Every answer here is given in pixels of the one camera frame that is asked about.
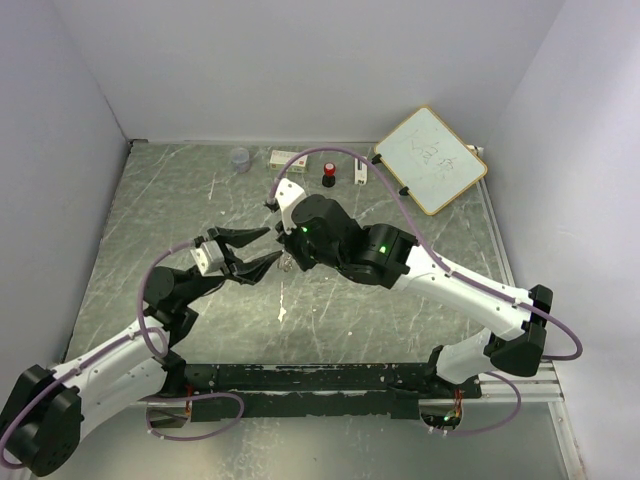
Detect clear plastic cup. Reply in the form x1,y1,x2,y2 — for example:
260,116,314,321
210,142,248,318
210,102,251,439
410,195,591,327
230,147,251,174

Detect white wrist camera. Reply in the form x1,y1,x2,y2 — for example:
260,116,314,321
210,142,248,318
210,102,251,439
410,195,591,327
267,178,306,235
190,240,227,277

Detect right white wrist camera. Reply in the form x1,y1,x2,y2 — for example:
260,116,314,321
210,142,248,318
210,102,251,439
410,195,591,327
267,178,306,235

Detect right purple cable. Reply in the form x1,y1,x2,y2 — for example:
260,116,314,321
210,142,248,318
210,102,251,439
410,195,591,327
264,145,585,437

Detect red black stamp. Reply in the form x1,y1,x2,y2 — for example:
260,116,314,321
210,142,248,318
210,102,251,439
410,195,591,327
321,162,336,188

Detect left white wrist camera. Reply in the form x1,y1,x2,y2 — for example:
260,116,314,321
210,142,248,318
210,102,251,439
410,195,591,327
190,240,227,277

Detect yellow framed whiteboard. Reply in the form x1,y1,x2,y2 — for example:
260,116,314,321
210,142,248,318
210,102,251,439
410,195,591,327
374,106,488,216

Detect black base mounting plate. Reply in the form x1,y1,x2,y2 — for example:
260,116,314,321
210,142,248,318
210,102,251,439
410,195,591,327
143,363,481,420

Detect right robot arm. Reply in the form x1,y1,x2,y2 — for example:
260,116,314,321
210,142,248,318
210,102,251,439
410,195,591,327
273,189,546,398

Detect white stapler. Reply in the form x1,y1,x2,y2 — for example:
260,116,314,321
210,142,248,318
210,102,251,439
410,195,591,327
354,158,368,186

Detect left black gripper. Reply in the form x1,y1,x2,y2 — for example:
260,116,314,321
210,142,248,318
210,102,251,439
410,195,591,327
180,224,282,306

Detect aluminium rail frame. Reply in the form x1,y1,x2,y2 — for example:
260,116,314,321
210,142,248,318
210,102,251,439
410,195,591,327
34,144,566,406

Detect white green staples box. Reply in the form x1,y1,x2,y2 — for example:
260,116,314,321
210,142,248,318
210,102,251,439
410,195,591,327
268,148,309,174

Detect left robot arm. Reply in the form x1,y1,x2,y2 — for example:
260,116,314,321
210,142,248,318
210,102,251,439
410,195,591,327
1,227,280,477

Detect wire keyring with keys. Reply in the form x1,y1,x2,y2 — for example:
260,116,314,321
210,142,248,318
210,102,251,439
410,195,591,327
277,251,296,272

